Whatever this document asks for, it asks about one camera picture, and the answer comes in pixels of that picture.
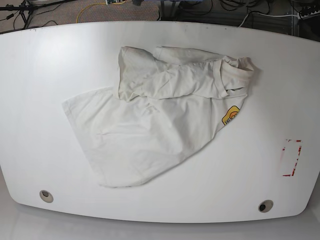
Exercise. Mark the right table cable grommet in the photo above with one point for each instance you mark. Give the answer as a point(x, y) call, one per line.
point(265, 206)

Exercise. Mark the red tape rectangle marking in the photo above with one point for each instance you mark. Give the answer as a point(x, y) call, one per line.
point(289, 157)

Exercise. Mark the white T-shirt yellow logo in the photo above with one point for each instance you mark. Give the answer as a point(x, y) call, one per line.
point(164, 107)

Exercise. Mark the left table cable grommet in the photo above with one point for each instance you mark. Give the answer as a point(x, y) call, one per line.
point(46, 196)

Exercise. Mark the white gripper at top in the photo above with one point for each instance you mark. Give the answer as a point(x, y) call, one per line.
point(115, 2)

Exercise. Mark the black tripod stand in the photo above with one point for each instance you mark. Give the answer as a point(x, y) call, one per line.
point(26, 10)

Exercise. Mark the white power strip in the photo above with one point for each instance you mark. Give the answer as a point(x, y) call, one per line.
point(309, 12)

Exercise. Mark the table cable grommet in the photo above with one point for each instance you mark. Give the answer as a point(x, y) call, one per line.
point(46, 196)
point(265, 206)

